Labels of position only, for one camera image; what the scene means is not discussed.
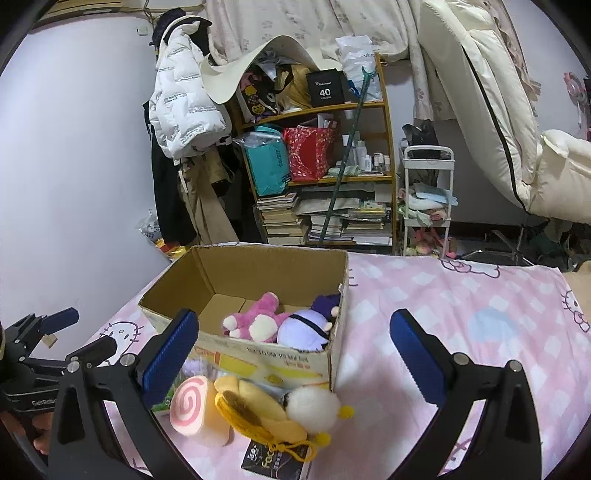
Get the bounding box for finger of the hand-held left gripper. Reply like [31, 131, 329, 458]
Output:
[9, 307, 80, 342]
[65, 335, 118, 370]

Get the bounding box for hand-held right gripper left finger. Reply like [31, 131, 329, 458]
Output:
[48, 308, 200, 480]

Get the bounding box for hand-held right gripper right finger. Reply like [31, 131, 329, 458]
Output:
[389, 309, 543, 480]

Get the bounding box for shiny plastic packet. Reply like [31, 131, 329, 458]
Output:
[154, 357, 218, 414]

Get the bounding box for pink swirl roll plush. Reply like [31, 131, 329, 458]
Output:
[169, 375, 234, 448]

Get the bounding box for cardboard box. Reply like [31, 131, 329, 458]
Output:
[139, 244, 350, 393]

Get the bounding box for yellow plush toy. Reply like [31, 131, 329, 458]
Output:
[213, 375, 319, 462]

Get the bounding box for white pompom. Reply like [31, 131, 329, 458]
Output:
[285, 387, 356, 448]

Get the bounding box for black tissue packet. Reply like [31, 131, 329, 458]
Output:
[241, 438, 315, 480]

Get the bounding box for person's left hand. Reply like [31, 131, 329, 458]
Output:
[0, 410, 52, 457]

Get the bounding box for pink printed bedsheet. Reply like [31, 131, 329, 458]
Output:
[90, 242, 591, 480]

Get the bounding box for pink plush bear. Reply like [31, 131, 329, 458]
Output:
[222, 292, 293, 343]

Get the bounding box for gold foil wrapper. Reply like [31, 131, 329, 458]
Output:
[154, 239, 190, 264]

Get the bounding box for pink toys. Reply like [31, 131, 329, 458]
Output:
[405, 228, 458, 259]

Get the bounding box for purple plush toy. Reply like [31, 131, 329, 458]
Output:
[277, 293, 342, 352]

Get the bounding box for clear plastic bag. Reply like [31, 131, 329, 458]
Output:
[135, 210, 162, 245]

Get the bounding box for beige trousers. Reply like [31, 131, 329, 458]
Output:
[178, 157, 241, 247]

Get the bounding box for dark hanging clothes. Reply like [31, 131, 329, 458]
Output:
[142, 102, 199, 245]

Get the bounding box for pile of folded cloths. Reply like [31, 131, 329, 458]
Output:
[399, 182, 459, 222]

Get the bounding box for stack of books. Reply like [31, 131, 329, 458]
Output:
[254, 185, 395, 247]

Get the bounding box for cluster of cosmetic bottles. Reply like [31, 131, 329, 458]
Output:
[342, 134, 393, 174]

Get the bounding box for white trolley cart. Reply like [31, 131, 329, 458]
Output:
[399, 145, 455, 257]

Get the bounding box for teal bag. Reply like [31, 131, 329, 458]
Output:
[240, 127, 291, 197]

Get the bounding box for red bag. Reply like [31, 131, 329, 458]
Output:
[283, 126, 338, 183]

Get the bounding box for green pole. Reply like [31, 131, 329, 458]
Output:
[318, 65, 377, 243]

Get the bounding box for white puffer jacket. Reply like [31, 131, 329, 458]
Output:
[148, 16, 232, 160]

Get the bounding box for wooden shelf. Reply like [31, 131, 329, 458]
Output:
[226, 53, 399, 254]

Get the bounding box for cream padded chair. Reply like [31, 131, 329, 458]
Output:
[418, 0, 591, 268]

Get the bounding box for black patterned bag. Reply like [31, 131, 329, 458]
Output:
[238, 65, 280, 118]

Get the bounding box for black box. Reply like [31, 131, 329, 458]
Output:
[305, 69, 346, 107]

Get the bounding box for cream wide-brim hat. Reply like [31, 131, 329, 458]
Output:
[200, 36, 345, 104]

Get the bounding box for blonde wig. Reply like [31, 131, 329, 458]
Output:
[274, 65, 312, 114]

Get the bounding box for white plastic bag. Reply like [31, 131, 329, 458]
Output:
[335, 34, 384, 103]

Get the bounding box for pink fan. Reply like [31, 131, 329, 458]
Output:
[562, 71, 589, 130]

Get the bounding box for black cap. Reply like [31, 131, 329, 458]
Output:
[150, 7, 213, 47]

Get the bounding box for floral curtain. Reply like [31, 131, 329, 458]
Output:
[205, 0, 444, 121]

